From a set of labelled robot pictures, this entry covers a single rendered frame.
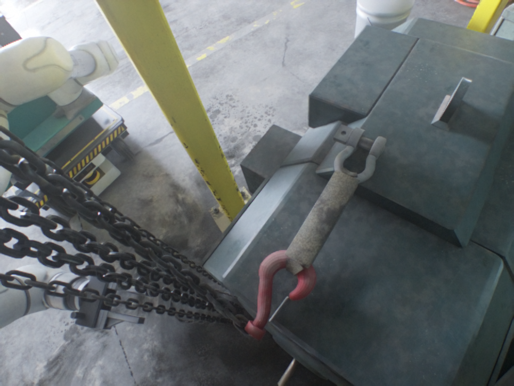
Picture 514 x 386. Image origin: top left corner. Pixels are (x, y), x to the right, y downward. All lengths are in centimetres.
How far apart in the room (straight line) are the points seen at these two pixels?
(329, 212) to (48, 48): 79
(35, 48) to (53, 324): 130
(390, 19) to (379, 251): 156
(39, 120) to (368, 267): 165
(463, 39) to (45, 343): 195
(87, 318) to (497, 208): 79
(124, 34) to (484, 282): 70
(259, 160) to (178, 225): 96
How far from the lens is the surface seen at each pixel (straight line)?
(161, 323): 138
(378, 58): 61
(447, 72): 62
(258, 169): 56
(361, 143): 43
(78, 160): 159
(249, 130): 167
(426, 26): 79
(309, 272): 36
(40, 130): 171
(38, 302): 80
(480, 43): 77
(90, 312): 72
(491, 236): 49
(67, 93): 156
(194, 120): 76
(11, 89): 93
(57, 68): 90
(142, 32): 62
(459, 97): 49
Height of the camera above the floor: 123
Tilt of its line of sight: 61 degrees down
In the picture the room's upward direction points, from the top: 22 degrees counter-clockwise
